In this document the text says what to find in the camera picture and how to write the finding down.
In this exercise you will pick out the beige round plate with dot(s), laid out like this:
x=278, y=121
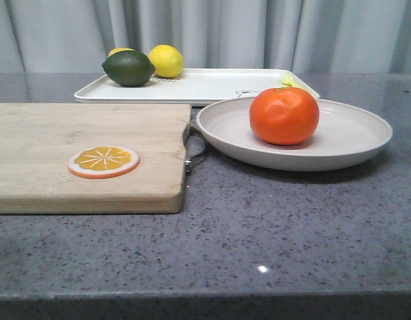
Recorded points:
x=323, y=135

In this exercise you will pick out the orange mandarin fruit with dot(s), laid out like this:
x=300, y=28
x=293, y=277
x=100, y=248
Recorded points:
x=284, y=116

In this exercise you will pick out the white rectangular tray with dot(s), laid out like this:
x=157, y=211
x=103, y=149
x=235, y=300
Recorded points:
x=197, y=87

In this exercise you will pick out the orange slice disc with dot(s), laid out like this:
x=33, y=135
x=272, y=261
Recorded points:
x=103, y=162

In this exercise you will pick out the yellow plastic fork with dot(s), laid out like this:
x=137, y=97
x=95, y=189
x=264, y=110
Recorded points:
x=292, y=81

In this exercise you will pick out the green lime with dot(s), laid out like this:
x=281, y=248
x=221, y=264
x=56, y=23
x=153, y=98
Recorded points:
x=129, y=68

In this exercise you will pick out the yellow lemon behind lime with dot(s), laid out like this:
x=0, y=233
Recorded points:
x=119, y=49

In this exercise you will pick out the wooden cutting board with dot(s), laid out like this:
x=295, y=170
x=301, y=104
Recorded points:
x=38, y=139

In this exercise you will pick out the grey curtain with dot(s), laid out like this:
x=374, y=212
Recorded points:
x=301, y=36

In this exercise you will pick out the metal cutting board handle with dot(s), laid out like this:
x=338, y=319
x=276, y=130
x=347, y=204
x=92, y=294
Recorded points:
x=196, y=147

